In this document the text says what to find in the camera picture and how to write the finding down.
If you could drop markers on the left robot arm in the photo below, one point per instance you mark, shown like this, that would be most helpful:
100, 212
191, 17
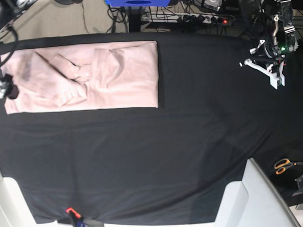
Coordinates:
277, 32

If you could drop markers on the orange handled scissors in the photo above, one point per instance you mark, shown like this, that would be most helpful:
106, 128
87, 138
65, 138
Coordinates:
282, 165

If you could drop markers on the blue plastic box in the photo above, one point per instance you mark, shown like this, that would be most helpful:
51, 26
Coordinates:
137, 3

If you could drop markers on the pink T-shirt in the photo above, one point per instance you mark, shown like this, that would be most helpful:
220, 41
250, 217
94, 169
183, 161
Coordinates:
84, 77

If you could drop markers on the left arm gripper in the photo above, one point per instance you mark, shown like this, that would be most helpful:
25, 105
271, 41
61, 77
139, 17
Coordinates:
264, 57

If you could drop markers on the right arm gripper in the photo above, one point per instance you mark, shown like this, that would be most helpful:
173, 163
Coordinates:
7, 89

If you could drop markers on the black table cloth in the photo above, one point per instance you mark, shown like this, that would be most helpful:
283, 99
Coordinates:
162, 166

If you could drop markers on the white power strip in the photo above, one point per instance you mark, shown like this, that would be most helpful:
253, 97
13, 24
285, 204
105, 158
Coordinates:
206, 18

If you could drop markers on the orange black clamp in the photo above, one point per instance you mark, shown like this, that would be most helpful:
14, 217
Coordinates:
74, 216

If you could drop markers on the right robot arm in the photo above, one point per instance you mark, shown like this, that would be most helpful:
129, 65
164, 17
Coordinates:
10, 11

